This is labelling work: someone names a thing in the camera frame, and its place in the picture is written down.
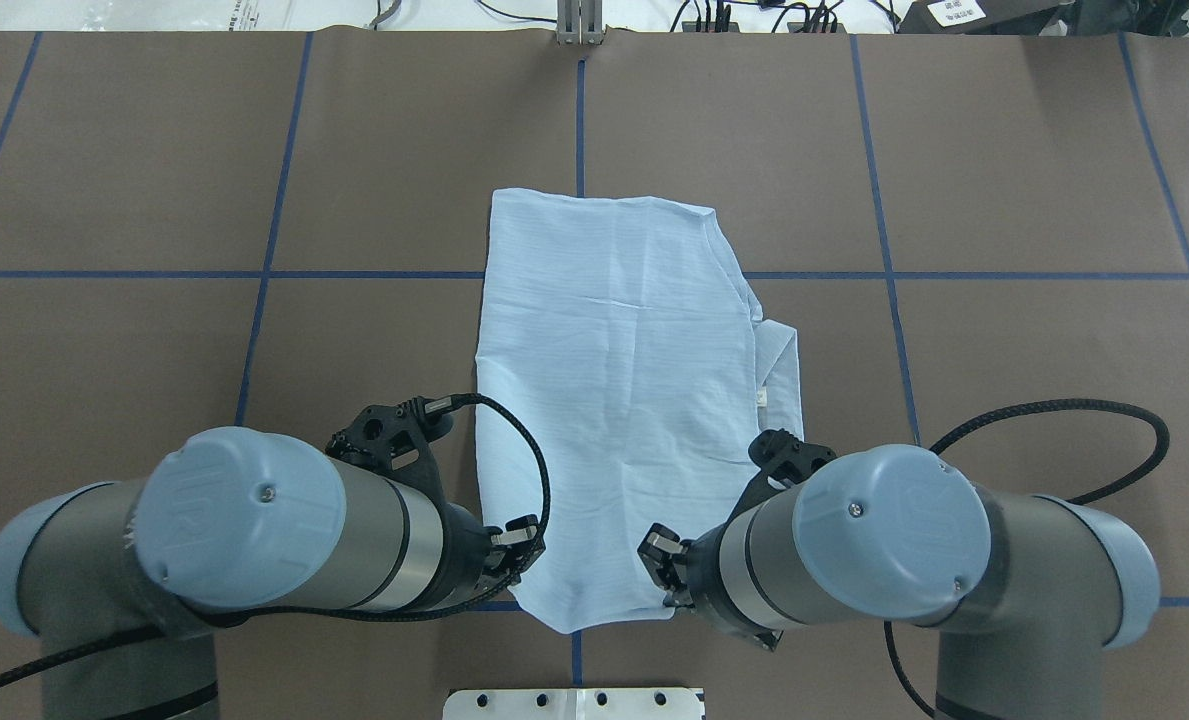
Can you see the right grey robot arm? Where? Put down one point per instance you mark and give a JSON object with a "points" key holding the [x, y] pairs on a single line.
{"points": [[1026, 592]]}

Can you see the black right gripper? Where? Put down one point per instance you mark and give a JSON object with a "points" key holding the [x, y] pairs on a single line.
{"points": [[701, 570]]}

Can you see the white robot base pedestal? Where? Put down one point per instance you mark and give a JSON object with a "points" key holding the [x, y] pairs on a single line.
{"points": [[577, 703]]}

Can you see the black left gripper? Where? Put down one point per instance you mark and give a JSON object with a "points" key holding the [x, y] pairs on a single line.
{"points": [[462, 553]]}

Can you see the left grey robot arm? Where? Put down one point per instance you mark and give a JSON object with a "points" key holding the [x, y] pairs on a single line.
{"points": [[125, 584]]}

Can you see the grey camera mount clamp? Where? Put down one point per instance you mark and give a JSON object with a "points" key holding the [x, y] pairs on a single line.
{"points": [[580, 22]]}

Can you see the light blue button-up shirt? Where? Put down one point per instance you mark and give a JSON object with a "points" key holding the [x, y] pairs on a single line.
{"points": [[623, 334]]}

